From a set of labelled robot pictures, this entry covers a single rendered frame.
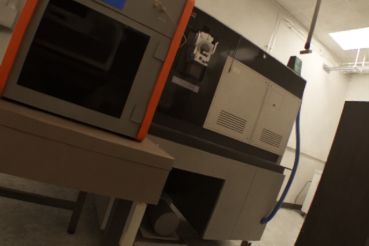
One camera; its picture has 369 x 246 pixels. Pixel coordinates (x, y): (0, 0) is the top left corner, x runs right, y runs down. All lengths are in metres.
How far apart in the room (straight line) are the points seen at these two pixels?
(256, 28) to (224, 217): 2.42
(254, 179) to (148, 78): 1.23
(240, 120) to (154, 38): 1.05
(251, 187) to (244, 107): 0.55
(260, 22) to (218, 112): 2.11
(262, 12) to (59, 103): 3.07
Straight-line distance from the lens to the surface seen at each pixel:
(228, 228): 1.69
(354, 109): 1.04
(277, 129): 1.80
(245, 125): 1.56
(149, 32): 0.60
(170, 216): 1.55
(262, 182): 1.71
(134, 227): 1.42
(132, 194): 0.54
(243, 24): 3.10
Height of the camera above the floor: 0.80
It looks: 1 degrees up
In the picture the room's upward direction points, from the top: 20 degrees clockwise
